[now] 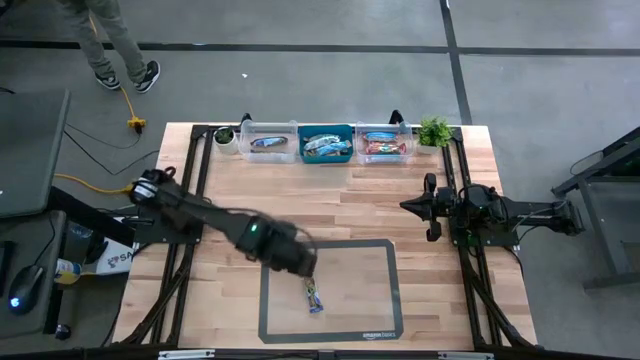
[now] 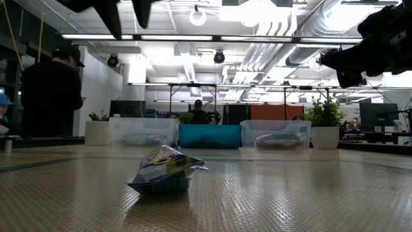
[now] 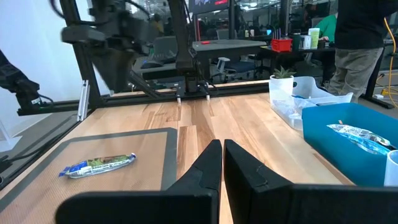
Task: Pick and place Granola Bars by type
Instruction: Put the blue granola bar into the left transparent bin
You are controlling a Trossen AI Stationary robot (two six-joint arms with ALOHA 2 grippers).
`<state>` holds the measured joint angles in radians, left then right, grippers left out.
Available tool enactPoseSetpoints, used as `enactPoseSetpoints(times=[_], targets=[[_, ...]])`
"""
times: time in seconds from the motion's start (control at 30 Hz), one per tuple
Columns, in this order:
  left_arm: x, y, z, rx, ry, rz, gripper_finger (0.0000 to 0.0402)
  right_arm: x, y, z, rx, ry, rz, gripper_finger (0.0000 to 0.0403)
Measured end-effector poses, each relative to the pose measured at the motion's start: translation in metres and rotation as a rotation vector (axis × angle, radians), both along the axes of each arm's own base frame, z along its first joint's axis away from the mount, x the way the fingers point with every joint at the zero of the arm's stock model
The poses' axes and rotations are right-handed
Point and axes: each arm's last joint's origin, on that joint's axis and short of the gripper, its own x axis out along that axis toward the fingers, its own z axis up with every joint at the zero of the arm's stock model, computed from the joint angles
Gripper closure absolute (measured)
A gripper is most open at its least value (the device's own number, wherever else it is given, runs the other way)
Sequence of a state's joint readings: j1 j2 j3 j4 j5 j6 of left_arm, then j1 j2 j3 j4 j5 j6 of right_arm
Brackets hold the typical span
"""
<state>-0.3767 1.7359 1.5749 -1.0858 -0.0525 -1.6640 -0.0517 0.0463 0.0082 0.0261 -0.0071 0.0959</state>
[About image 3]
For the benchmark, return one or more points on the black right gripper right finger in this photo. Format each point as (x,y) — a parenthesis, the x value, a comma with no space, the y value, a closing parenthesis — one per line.
(295,207)

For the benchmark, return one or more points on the black side desk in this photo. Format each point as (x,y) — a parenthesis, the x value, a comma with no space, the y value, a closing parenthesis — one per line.
(161,73)

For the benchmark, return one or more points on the dark grey side table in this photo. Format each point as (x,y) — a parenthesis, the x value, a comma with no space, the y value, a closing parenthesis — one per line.
(230,48)

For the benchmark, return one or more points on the succulent in white pot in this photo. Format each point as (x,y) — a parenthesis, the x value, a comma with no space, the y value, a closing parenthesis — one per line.
(281,84)

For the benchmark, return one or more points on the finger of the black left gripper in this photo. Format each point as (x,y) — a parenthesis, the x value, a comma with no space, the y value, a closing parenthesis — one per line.
(124,68)
(109,68)

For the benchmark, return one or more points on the small red object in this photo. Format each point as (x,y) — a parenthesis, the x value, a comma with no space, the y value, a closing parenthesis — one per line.
(205,42)

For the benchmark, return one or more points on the red organiser box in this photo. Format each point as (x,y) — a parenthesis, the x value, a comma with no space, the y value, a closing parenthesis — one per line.
(281,45)

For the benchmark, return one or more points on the green white container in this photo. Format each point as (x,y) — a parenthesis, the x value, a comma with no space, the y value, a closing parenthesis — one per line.
(314,37)

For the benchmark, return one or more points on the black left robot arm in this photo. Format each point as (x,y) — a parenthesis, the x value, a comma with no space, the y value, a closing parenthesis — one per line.
(183,37)

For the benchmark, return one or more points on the blue office chair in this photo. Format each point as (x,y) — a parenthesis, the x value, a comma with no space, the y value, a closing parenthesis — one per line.
(239,67)

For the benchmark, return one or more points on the beige silicone mat dark border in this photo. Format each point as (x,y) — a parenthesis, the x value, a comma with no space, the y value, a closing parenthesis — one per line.
(124,149)

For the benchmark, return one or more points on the person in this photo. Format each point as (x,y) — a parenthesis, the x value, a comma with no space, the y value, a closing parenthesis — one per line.
(158,26)
(357,31)
(326,28)

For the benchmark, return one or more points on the teal plastic bin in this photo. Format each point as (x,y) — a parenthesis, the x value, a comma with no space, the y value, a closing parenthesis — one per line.
(335,155)

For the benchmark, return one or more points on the black computer mouse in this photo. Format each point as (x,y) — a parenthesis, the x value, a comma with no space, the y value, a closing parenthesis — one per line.
(152,64)

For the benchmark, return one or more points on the black office desk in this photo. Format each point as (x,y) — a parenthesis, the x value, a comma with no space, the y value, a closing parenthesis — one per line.
(311,51)

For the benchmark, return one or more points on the black computer monitor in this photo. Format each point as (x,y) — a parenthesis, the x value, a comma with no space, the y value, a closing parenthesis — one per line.
(208,5)

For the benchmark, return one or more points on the black aluminium table frame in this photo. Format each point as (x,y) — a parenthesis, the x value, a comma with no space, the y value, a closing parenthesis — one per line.
(82,56)

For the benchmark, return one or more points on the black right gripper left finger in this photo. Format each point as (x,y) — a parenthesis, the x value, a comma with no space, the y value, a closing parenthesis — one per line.
(140,207)

